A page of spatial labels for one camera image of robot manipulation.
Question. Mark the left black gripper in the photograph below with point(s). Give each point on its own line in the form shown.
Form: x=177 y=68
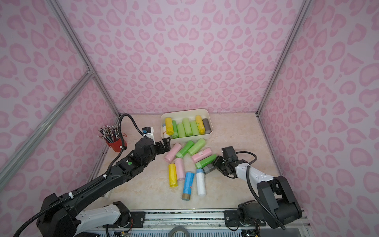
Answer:
x=161 y=145

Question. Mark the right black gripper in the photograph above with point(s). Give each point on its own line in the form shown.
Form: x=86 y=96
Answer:
x=223 y=165

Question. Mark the white roll blue cap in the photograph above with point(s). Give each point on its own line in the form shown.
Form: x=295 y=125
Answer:
x=164 y=134
x=200 y=182

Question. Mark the dark green roll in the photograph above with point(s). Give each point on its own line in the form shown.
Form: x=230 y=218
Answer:
x=175 y=130

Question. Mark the grey roll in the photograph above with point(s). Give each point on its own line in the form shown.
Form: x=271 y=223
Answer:
x=207 y=126
x=209 y=168

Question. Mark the light green roll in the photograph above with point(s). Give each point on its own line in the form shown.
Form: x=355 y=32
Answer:
x=187 y=127
x=197 y=147

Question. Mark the yellow roll with label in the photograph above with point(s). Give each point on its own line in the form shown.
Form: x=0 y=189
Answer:
x=200 y=124

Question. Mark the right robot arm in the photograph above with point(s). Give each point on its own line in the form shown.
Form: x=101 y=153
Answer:
x=274 y=201

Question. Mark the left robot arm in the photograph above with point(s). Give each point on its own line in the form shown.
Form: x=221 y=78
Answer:
x=66 y=215

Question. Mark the pink roll upper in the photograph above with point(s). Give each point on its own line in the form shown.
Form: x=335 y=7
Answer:
x=171 y=155

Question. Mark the pink roll with label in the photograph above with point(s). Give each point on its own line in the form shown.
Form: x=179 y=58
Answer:
x=201 y=155

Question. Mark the pink roll lower middle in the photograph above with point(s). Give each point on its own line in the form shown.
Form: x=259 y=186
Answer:
x=180 y=169

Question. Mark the white plastic storage box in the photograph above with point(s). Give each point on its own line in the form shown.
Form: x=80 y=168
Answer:
x=178 y=117

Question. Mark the red pen holder cup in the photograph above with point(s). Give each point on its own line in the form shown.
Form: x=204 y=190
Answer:
x=118 y=144

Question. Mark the bundle of pens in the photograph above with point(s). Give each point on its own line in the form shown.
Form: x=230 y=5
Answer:
x=109 y=133

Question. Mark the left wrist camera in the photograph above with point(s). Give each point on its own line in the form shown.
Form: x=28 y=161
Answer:
x=149 y=132

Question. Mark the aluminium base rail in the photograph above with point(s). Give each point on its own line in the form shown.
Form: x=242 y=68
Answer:
x=197 y=223

